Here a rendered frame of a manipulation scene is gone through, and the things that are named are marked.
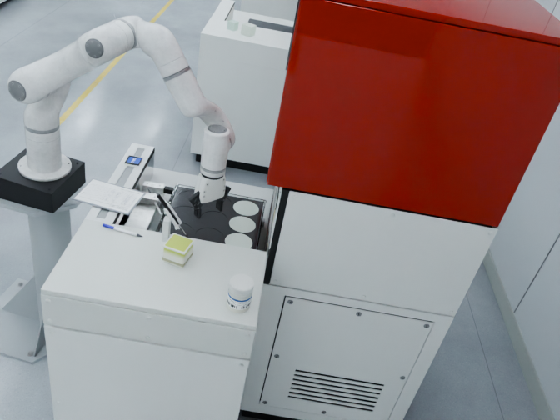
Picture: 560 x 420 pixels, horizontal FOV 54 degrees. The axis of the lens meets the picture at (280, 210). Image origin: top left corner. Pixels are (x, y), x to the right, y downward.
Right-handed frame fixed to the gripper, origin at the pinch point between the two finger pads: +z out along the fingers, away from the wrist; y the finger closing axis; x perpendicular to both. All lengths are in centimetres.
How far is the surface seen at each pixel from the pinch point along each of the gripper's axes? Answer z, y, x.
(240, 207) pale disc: 10.7, -22.3, -8.4
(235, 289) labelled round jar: -3.3, 18.9, 39.3
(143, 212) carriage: 12.5, 10.4, -25.1
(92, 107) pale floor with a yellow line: 93, -88, -273
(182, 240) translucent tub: -1.8, 18.4, 11.4
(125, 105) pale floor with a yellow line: 93, -114, -266
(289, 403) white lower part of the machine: 84, -24, 37
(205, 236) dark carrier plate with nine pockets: 11.2, 0.0, -0.2
